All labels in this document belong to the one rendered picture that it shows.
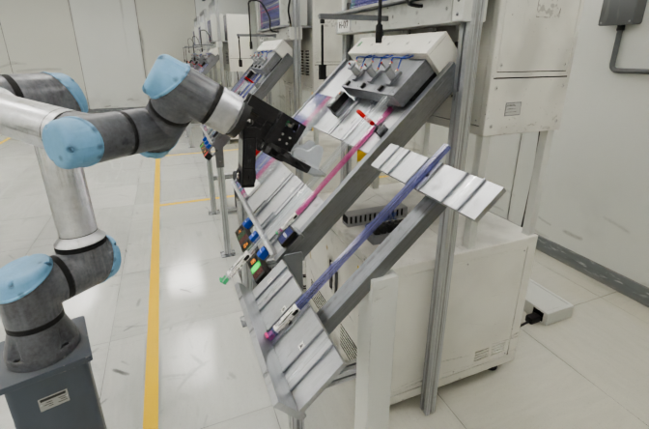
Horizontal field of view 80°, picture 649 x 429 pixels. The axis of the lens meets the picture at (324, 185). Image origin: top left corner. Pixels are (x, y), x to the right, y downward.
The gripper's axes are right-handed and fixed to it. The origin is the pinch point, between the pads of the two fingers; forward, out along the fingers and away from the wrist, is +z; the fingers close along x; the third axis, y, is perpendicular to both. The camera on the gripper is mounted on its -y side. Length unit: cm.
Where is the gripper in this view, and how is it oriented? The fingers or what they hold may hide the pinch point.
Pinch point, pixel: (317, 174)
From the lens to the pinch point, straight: 79.2
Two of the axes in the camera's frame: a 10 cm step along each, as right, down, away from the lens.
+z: 7.8, 4.1, 4.7
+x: -3.7, -3.0, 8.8
